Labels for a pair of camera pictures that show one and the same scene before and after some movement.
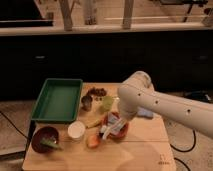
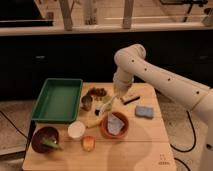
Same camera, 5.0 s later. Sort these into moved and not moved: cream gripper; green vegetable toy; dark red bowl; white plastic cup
Moved: cream gripper
Not moved: green vegetable toy; dark red bowl; white plastic cup
